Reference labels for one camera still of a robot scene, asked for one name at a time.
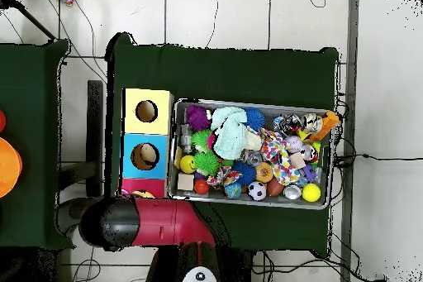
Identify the wooden three-hole box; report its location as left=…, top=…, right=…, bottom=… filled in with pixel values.
left=116, top=88, right=175, bottom=199

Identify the black panel stand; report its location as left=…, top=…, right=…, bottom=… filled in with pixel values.
left=57, top=79, right=104, bottom=198

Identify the mint green muslin cloth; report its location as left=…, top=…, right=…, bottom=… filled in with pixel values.
left=210, top=106, right=249, bottom=160

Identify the black cable with plug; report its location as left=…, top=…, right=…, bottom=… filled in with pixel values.
left=332, top=152, right=423, bottom=168

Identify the green spiky ball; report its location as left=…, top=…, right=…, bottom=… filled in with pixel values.
left=193, top=151, right=221, bottom=177

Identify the black and white soccer ball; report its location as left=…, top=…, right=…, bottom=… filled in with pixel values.
left=247, top=181, right=268, bottom=202

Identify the grey floor cable cover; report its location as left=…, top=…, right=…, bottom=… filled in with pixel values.
left=340, top=0, right=360, bottom=282

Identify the yellow smiley ball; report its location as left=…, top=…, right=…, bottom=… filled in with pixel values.
left=179, top=155, right=197, bottom=175

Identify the large orange round object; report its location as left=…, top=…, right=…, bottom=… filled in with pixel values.
left=0, top=136, right=23, bottom=199

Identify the orange-red smooth ball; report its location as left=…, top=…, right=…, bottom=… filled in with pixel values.
left=193, top=179, right=211, bottom=196

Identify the cream fleece cloth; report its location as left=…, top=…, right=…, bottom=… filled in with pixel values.
left=245, top=127, right=263, bottom=151

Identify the yellow tennis ball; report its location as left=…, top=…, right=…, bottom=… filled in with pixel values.
left=302, top=183, right=322, bottom=203

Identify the white baseball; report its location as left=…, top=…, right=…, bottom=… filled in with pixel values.
left=284, top=135, right=304, bottom=154

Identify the metal mesh bin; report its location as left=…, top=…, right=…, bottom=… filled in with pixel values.
left=167, top=98, right=332, bottom=211

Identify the dark green table cloth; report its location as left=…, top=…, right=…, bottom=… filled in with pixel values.
left=102, top=31, right=340, bottom=260
left=0, top=39, right=75, bottom=251

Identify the purple spiky monster toy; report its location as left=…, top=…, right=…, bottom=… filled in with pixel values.
left=184, top=105, right=214, bottom=131

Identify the yellow duck plush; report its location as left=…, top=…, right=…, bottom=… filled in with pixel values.
left=121, top=189, right=155, bottom=199

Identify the large blue spiky ball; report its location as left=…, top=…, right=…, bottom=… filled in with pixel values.
left=243, top=107, right=266, bottom=131

